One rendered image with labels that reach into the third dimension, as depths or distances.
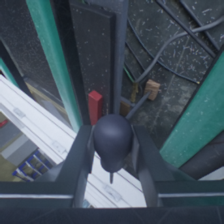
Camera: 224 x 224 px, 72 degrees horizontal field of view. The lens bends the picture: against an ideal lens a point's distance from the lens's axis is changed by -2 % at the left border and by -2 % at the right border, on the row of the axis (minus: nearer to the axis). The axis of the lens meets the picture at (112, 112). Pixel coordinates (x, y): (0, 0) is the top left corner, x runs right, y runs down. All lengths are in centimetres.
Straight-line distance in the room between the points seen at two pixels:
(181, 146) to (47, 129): 40
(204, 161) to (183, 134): 6
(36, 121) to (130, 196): 35
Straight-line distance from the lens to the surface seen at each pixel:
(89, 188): 85
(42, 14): 23
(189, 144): 19
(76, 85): 30
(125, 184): 42
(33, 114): 56
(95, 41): 61
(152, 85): 131
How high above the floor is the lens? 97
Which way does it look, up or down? 28 degrees down
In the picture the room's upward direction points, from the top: 136 degrees counter-clockwise
